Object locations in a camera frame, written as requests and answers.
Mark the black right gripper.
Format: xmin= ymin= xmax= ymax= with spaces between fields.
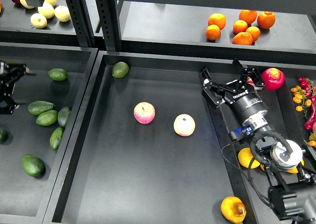
xmin=200 ymin=58 xmax=268 ymax=125

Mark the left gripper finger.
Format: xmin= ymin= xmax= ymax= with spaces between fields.
xmin=0 ymin=80 xmax=20 ymax=114
xmin=0 ymin=61 xmax=36 ymax=85

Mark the yellow pear with brown stem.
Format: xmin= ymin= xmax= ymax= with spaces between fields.
xmin=220 ymin=196 xmax=246 ymax=223

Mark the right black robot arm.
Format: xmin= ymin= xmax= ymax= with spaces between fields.
xmin=199 ymin=59 xmax=316 ymax=224

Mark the dark green avocado long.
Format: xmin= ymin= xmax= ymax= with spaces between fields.
xmin=27 ymin=100 xmax=55 ymax=115

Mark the dark avocado at left edge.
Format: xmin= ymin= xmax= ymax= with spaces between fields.
xmin=0 ymin=128 xmax=7 ymax=142

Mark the light green avocado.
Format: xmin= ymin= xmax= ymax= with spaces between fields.
xmin=36 ymin=110 xmax=58 ymax=126

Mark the green avocado top left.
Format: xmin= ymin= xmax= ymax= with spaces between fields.
xmin=48 ymin=68 xmax=68 ymax=81

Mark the dark avocado upright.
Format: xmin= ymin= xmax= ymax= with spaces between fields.
xmin=57 ymin=106 xmax=71 ymax=128

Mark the green avocado near tray edge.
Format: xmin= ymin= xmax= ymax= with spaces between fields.
xmin=49 ymin=127 xmax=64 ymax=151

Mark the pale yellow pear front left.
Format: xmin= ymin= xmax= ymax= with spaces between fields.
xmin=30 ymin=13 xmax=47 ymax=29

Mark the pale yellow pear behind tag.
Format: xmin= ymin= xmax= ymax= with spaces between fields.
xmin=20 ymin=0 xmax=35 ymax=9

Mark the pale yellow pear middle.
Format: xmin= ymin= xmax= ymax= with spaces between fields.
xmin=38 ymin=2 xmax=55 ymax=19

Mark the pale yellow pear right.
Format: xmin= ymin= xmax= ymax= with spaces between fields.
xmin=54 ymin=5 xmax=71 ymax=22

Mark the pale yellow pear back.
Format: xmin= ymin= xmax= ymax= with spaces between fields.
xmin=44 ymin=0 xmax=57 ymax=7

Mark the green avocado in middle tray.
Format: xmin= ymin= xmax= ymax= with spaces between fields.
xmin=112 ymin=61 xmax=129 ymax=78

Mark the black left tray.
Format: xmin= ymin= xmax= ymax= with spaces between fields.
xmin=0 ymin=43 xmax=97 ymax=224

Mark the black tray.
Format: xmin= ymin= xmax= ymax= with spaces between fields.
xmin=0 ymin=43 xmax=97 ymax=224
xmin=201 ymin=62 xmax=316 ymax=224
xmin=42 ymin=50 xmax=259 ymax=224

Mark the bright red apple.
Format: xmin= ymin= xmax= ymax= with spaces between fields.
xmin=261 ymin=68 xmax=285 ymax=90

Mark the orange front bottom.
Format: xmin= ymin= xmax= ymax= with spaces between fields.
xmin=232 ymin=32 xmax=253 ymax=45

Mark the orange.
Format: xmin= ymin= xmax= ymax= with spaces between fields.
xmin=208 ymin=13 xmax=226 ymax=30
xmin=232 ymin=32 xmax=253 ymax=45
xmin=257 ymin=11 xmax=276 ymax=29
xmin=205 ymin=24 xmax=221 ymax=41
xmin=239 ymin=9 xmax=258 ymax=25

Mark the orange lower left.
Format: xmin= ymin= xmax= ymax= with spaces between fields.
xmin=205 ymin=24 xmax=221 ymax=41

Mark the orange right small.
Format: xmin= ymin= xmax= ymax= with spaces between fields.
xmin=246 ymin=26 xmax=261 ymax=42

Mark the orange small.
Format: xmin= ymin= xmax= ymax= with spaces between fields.
xmin=246 ymin=26 xmax=261 ymax=42
xmin=233 ymin=20 xmax=248 ymax=34

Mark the orange centre small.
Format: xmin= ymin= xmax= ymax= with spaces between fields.
xmin=233 ymin=20 xmax=248 ymax=34

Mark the black tray divider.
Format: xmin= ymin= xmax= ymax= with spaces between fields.
xmin=198 ymin=67 xmax=259 ymax=224

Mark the pale yellow pink apple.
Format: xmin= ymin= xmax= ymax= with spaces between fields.
xmin=173 ymin=114 xmax=196 ymax=136

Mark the cherry tomato vine bunch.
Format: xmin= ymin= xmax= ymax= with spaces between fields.
xmin=290 ymin=77 xmax=316 ymax=112

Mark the orange top left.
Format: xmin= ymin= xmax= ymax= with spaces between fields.
xmin=208 ymin=13 xmax=226 ymax=30

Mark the orange top middle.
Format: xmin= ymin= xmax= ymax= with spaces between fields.
xmin=239 ymin=9 xmax=258 ymax=25

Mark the orange top right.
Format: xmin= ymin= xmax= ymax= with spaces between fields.
xmin=257 ymin=11 xmax=276 ymax=29

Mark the red chili pepper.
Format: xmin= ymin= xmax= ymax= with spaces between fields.
xmin=304 ymin=103 xmax=316 ymax=131

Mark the pink red apple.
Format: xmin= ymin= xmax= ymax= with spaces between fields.
xmin=133 ymin=101 xmax=156 ymax=124

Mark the black right tray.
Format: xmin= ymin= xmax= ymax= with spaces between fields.
xmin=201 ymin=62 xmax=316 ymax=224

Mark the black middle tray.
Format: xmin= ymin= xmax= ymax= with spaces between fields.
xmin=42 ymin=50 xmax=259 ymax=224

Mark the black shelf upright post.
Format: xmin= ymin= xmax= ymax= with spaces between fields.
xmin=66 ymin=0 xmax=122 ymax=52

